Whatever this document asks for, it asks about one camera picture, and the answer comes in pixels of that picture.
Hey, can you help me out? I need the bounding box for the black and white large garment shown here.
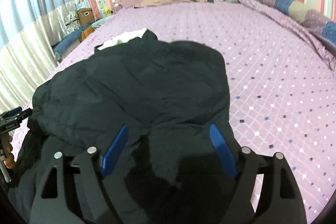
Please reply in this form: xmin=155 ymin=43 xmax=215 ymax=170
xmin=8 ymin=32 xmax=237 ymax=223

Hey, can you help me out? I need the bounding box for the person's left hand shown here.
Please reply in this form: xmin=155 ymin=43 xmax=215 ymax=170
xmin=3 ymin=134 xmax=15 ymax=169

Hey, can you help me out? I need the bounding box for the blue cloth on floor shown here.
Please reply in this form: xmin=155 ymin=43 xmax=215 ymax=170
xmin=52 ymin=24 xmax=91 ymax=55

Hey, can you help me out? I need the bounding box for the purple patterned bed sheet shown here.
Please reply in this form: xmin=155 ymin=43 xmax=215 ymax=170
xmin=10 ymin=1 xmax=336 ymax=224

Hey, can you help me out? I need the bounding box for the blue and cream curtain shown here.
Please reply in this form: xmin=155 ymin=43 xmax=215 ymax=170
xmin=1 ymin=0 xmax=78 ymax=111

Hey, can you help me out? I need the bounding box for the brown cardboard box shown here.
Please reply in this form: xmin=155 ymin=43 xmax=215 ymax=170
xmin=77 ymin=8 xmax=94 ymax=26

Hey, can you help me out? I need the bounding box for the patchwork purple blue quilt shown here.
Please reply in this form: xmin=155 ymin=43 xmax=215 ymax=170
xmin=255 ymin=0 xmax=335 ymax=65

